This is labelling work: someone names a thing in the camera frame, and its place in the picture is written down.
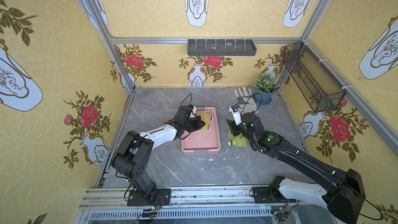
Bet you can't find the yellow shuttlecock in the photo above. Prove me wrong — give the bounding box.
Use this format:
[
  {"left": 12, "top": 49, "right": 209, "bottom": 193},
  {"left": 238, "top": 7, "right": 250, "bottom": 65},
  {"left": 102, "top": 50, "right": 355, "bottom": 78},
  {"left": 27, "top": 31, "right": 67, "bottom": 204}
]
[
  {"left": 200, "top": 124, "right": 211, "bottom": 131},
  {"left": 201, "top": 113, "right": 213, "bottom": 123},
  {"left": 228, "top": 137, "right": 247, "bottom": 148},
  {"left": 228, "top": 130, "right": 240, "bottom": 141}
]

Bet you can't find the pink perforated storage basket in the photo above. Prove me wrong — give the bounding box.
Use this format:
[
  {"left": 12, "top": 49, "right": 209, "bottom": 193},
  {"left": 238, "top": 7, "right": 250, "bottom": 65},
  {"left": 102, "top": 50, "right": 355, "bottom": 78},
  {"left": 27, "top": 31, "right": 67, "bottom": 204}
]
[{"left": 181, "top": 106, "right": 220, "bottom": 155}]

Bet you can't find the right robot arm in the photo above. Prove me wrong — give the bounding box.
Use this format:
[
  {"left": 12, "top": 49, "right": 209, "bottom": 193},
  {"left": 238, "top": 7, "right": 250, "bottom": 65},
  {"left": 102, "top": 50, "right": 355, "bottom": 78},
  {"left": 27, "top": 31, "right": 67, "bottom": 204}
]
[{"left": 227, "top": 112, "right": 365, "bottom": 224}]

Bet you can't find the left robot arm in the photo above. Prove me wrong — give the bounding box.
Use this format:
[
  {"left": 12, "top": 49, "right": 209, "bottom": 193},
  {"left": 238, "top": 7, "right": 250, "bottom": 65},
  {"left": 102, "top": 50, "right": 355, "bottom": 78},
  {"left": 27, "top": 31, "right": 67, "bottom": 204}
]
[{"left": 110, "top": 104, "right": 205, "bottom": 202}]

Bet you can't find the grey white work glove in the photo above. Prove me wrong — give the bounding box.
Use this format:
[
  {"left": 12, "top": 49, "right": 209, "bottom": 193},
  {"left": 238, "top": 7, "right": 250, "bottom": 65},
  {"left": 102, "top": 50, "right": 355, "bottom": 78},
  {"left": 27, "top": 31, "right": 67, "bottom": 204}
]
[{"left": 234, "top": 87, "right": 258, "bottom": 114}]

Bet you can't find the green plant in blue pot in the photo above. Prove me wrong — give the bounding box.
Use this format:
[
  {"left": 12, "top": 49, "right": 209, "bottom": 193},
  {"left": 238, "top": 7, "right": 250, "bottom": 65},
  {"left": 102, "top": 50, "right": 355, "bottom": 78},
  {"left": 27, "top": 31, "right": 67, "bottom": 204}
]
[{"left": 254, "top": 73, "right": 278, "bottom": 105}]

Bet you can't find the small circuit board right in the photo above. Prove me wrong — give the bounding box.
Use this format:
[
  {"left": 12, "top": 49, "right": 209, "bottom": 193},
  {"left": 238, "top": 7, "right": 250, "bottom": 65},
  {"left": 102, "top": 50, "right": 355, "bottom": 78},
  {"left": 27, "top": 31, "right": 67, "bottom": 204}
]
[{"left": 271, "top": 207, "right": 288, "bottom": 223}]

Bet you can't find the small circuit board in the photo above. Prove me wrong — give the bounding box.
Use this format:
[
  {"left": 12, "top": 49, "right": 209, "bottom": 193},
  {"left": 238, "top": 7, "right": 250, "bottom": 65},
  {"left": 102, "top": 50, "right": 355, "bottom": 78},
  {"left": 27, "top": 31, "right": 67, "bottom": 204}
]
[
  {"left": 141, "top": 207, "right": 158, "bottom": 219},
  {"left": 271, "top": 207, "right": 288, "bottom": 223}
]

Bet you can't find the small circuit board left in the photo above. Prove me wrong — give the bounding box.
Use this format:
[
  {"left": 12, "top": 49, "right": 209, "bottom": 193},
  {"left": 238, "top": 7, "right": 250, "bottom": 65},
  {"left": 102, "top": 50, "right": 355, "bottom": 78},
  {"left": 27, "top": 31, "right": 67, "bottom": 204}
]
[{"left": 141, "top": 207, "right": 158, "bottom": 219}]

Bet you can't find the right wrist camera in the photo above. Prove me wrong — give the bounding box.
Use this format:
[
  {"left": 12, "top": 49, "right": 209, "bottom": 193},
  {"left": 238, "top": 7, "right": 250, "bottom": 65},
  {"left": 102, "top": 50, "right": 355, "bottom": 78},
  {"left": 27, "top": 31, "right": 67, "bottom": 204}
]
[{"left": 230, "top": 104, "right": 241, "bottom": 125}]

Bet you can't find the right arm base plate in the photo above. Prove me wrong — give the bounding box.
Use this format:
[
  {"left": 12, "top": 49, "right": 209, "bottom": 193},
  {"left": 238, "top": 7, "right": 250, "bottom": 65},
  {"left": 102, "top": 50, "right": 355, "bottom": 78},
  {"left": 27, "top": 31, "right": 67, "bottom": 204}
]
[{"left": 251, "top": 176, "right": 297, "bottom": 204}]

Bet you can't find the grey wall shelf tray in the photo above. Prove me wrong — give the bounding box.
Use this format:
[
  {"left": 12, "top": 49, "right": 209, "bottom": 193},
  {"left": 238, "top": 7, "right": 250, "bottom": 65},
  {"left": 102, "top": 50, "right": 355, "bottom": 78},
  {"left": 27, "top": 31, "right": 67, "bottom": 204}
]
[{"left": 187, "top": 38, "right": 257, "bottom": 57}]

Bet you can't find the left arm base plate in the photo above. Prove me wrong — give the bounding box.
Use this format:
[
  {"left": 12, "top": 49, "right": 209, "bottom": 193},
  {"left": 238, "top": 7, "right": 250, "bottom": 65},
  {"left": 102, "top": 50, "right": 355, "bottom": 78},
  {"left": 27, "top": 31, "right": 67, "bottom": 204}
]
[{"left": 127, "top": 188, "right": 171, "bottom": 207}]

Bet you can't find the black wire mesh basket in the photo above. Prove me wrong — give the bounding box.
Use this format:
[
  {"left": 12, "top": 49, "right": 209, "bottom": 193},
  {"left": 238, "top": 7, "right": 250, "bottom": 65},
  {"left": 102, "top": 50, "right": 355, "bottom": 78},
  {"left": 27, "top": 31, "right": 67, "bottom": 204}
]
[{"left": 282, "top": 43, "right": 346, "bottom": 112}]

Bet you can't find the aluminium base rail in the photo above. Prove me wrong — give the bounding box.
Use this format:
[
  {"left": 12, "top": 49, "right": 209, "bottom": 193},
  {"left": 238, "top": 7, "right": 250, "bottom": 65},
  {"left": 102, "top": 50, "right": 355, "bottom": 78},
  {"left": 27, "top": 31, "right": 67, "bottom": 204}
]
[{"left": 74, "top": 180, "right": 340, "bottom": 224}]

